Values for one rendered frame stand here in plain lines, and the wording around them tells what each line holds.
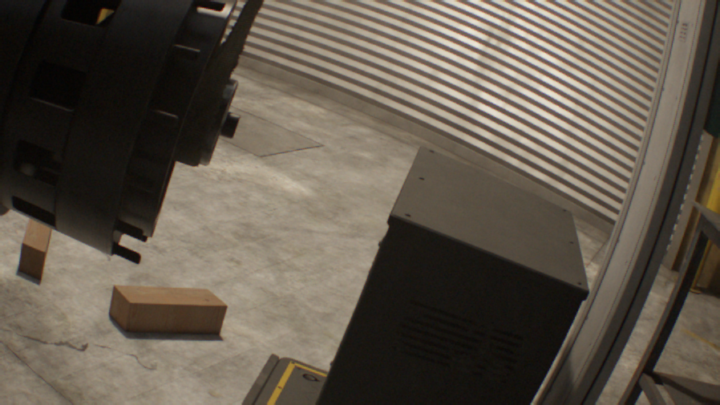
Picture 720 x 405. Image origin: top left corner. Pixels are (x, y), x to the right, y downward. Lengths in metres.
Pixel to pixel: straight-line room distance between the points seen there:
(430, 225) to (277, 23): 5.91
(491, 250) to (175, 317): 1.53
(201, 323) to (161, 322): 0.17
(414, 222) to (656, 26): 5.25
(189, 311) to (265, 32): 4.64
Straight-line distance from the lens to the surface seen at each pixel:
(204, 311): 3.01
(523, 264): 1.56
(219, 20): 1.55
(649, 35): 6.69
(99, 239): 1.58
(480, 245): 1.56
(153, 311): 2.88
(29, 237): 2.96
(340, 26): 7.20
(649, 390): 3.37
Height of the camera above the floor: 1.21
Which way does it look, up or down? 14 degrees down
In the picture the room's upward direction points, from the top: 20 degrees clockwise
